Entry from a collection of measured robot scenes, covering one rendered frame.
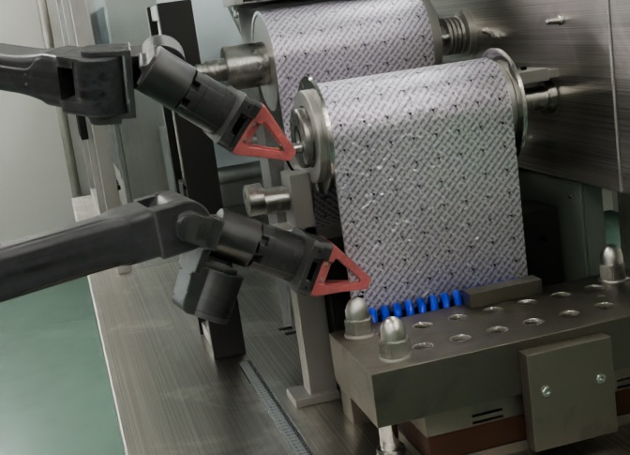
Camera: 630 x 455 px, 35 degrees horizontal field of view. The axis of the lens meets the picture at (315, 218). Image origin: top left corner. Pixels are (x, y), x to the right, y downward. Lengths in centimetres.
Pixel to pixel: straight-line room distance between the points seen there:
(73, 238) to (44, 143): 564
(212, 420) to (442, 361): 39
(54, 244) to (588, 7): 67
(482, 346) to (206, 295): 32
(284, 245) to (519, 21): 48
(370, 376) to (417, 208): 27
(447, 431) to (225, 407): 38
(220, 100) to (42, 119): 557
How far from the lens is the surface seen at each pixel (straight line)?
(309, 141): 121
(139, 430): 136
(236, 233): 116
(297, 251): 118
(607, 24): 123
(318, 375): 134
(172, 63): 116
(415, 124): 122
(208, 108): 117
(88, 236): 110
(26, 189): 677
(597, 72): 126
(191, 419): 136
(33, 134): 673
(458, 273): 128
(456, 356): 108
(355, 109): 121
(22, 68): 123
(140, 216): 110
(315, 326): 132
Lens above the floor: 140
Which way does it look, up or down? 12 degrees down
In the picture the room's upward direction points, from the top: 8 degrees counter-clockwise
